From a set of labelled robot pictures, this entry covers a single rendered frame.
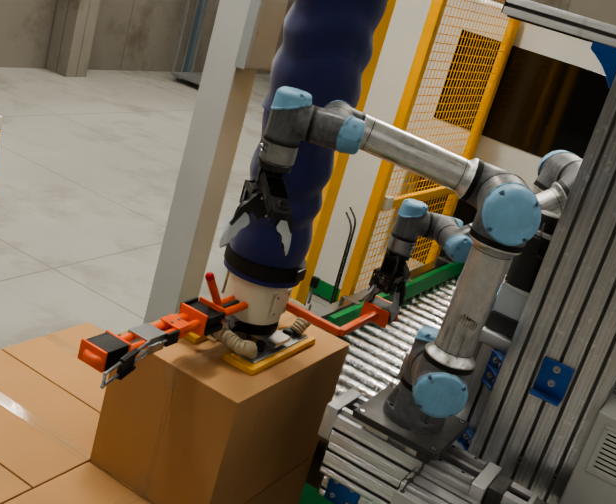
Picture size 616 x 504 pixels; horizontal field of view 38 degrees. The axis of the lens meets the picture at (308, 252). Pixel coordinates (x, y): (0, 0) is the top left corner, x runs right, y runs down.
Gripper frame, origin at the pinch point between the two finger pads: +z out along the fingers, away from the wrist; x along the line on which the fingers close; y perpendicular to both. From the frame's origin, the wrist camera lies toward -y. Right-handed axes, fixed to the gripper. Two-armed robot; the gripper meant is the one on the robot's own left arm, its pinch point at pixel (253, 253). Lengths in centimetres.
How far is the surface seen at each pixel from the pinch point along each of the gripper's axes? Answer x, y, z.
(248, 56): -51, 178, -14
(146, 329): 13.2, 18.4, 29.5
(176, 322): 4.7, 23.5, 29.6
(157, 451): 0, 26, 69
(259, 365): -22, 27, 42
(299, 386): -37, 31, 50
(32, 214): -8, 372, 140
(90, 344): 27.9, 8.1, 28.9
